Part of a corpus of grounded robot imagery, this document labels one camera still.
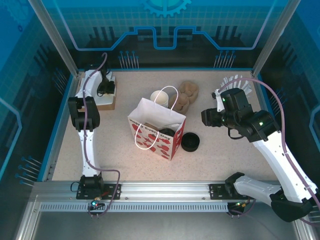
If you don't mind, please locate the stack of pulp cup carriers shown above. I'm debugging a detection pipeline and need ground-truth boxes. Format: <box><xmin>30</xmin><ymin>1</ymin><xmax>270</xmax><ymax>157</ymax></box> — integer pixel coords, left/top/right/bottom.
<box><xmin>170</xmin><ymin>80</ymin><xmax>200</xmax><ymax>113</ymax></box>

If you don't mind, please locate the brown pulp cup carrier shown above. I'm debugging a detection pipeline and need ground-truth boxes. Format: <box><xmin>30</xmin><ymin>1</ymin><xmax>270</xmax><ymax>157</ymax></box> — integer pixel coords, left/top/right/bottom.
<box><xmin>142</xmin><ymin>121</ymin><xmax>165</xmax><ymax>135</ymax></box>

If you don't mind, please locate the red white paper gift bag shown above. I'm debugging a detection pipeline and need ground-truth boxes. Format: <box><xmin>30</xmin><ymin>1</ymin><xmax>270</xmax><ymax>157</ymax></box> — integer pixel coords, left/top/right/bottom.
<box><xmin>127</xmin><ymin>86</ymin><xmax>187</xmax><ymax>163</ymax></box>

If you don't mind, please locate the black plastic cup lid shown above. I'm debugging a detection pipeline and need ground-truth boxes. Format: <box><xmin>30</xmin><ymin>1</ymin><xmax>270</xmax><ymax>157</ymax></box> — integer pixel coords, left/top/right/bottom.
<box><xmin>159</xmin><ymin>127</ymin><xmax>176</xmax><ymax>138</ymax></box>

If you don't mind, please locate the stack of white napkins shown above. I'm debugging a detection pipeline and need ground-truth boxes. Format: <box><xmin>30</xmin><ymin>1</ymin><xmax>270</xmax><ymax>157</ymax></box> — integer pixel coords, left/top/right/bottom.
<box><xmin>96</xmin><ymin>76</ymin><xmax>116</xmax><ymax>106</ymax></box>

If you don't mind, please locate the stack of white paper cups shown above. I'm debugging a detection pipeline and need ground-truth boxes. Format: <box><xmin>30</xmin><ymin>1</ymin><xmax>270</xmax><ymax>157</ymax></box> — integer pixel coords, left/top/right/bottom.
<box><xmin>150</xmin><ymin>89</ymin><xmax>170</xmax><ymax>109</ymax></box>

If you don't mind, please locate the stack of black cup lids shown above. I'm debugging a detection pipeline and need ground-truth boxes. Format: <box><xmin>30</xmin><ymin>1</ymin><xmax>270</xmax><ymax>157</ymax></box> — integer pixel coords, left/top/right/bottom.
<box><xmin>181</xmin><ymin>132</ymin><xmax>201</xmax><ymax>153</ymax></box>

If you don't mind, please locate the connector plug with LED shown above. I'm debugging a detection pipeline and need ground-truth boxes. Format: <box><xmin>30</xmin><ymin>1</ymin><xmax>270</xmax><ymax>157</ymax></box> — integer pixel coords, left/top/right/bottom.
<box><xmin>87</xmin><ymin>199</ymin><xmax>106</xmax><ymax>210</ymax></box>
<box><xmin>233</xmin><ymin>199</ymin><xmax>251</xmax><ymax>209</ymax></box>

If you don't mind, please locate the thin black right gripper cable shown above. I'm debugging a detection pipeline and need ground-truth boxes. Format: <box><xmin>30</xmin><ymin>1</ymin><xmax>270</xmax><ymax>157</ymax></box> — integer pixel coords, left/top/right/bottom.
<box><xmin>226</xmin><ymin>126</ymin><xmax>243</xmax><ymax>140</ymax></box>

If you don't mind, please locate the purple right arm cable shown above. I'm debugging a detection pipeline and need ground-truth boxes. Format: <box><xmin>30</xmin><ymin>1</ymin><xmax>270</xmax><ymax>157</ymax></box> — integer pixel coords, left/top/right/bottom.
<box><xmin>219</xmin><ymin>77</ymin><xmax>320</xmax><ymax>227</ymax></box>

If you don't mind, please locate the aluminium frame post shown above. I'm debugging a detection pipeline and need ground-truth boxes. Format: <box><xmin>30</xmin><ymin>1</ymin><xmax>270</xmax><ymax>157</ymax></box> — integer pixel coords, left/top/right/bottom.
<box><xmin>27</xmin><ymin>0</ymin><xmax>81</xmax><ymax>77</ymax></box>
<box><xmin>251</xmin><ymin>0</ymin><xmax>301</xmax><ymax>78</ymax></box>

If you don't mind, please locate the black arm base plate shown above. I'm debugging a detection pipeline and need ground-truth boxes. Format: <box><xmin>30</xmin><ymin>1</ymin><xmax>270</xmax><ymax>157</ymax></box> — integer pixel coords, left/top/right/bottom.
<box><xmin>209</xmin><ymin>183</ymin><xmax>254</xmax><ymax>200</ymax></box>
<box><xmin>76</xmin><ymin>183</ymin><xmax>123</xmax><ymax>201</ymax></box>

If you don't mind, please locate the aluminium mounting rail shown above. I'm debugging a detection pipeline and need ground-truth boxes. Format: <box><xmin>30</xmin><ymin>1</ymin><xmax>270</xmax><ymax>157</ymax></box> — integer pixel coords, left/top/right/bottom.
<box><xmin>32</xmin><ymin>180</ymin><xmax>300</xmax><ymax>202</ymax></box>

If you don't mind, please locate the slotted grey cable duct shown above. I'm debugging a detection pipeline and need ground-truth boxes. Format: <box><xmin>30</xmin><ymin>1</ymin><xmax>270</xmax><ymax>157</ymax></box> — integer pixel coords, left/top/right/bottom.
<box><xmin>39</xmin><ymin>201</ymin><xmax>230</xmax><ymax>214</ymax></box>

